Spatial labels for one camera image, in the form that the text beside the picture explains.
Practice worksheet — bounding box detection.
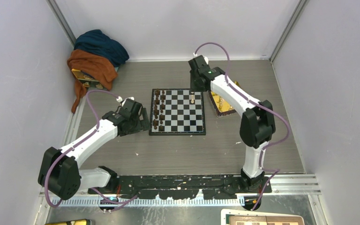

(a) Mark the gold tin lid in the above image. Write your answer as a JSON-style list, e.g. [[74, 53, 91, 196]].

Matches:
[[45, 219, 92, 225]]

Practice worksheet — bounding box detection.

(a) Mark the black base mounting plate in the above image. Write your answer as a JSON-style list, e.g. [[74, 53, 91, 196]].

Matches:
[[97, 174, 272, 200]]

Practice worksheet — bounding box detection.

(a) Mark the black and white chessboard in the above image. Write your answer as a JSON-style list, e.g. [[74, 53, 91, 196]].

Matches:
[[149, 89, 206, 135]]

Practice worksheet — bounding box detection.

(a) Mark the gold tin box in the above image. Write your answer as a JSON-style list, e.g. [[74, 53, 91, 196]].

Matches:
[[208, 91, 236, 118]]

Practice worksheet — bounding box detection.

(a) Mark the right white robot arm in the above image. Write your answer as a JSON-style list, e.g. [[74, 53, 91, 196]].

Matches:
[[188, 55, 276, 193]]

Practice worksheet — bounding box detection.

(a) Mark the dark blue cloth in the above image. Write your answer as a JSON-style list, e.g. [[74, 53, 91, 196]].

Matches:
[[74, 29, 130, 68]]

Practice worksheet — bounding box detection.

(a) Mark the wooden board corner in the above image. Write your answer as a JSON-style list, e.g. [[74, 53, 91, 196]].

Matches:
[[220, 209, 305, 225]]

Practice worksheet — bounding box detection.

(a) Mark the yellow patterned box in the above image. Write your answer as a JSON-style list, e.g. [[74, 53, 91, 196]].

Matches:
[[71, 69, 107, 90]]

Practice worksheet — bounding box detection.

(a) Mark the dark wooden chess pieces row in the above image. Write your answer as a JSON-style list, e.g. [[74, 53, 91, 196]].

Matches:
[[152, 89, 166, 132]]

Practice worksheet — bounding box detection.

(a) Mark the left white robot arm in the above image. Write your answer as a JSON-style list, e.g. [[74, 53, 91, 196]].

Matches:
[[37, 98, 150, 200]]

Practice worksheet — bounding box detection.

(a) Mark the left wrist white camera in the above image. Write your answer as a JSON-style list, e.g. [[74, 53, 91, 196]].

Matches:
[[121, 97, 135, 108]]

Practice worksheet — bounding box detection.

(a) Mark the orange cloth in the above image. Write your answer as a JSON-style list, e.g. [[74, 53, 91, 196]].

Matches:
[[67, 49, 118, 113]]

